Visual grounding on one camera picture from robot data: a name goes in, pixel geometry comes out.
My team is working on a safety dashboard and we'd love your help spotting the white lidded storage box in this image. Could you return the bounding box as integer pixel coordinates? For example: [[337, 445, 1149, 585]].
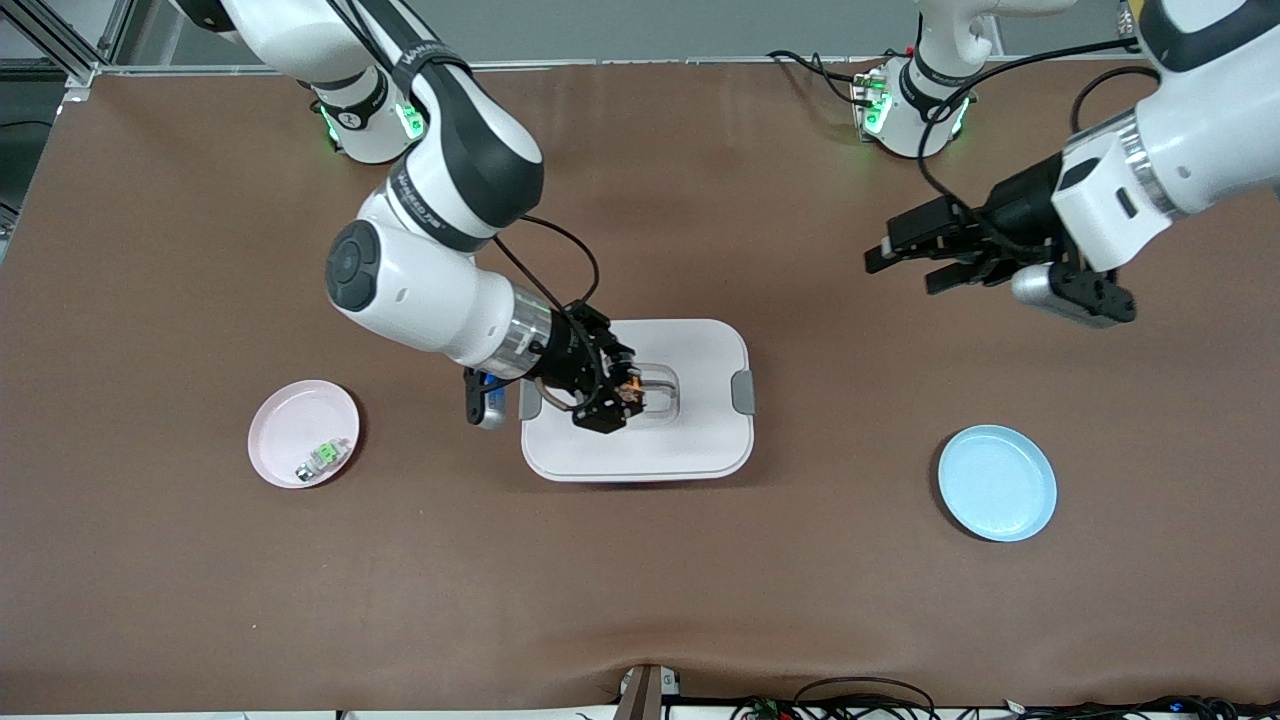
[[518, 318, 758, 484]]

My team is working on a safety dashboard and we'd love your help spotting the brown table cover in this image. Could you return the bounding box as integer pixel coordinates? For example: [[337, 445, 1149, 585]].
[[0, 58, 1280, 715]]

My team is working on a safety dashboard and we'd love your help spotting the light blue round plate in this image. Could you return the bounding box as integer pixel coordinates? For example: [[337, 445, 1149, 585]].
[[937, 424, 1059, 544]]

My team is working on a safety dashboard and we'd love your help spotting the pink round plate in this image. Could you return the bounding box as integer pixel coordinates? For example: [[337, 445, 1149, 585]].
[[247, 379, 362, 490]]

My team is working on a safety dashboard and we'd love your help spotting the black left arm base cable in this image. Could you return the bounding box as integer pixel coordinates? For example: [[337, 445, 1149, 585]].
[[766, 48, 873, 109]]

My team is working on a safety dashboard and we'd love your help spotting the green and silver switch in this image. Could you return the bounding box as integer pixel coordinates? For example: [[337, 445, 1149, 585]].
[[295, 437, 353, 483]]

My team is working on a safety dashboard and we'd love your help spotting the aluminium table edge rail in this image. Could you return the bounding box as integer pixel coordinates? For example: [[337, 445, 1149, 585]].
[[60, 52, 1141, 79]]

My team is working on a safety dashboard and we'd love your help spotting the grey camera stand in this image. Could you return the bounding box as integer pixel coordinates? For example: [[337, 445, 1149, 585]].
[[613, 662, 683, 720]]

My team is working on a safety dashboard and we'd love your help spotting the black cable bundle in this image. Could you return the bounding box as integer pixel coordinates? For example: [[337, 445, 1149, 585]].
[[1000, 693, 1280, 720], [728, 676, 941, 720]]

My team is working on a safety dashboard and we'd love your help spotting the aluminium frame profile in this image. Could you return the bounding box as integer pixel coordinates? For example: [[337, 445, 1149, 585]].
[[0, 0, 138, 89]]

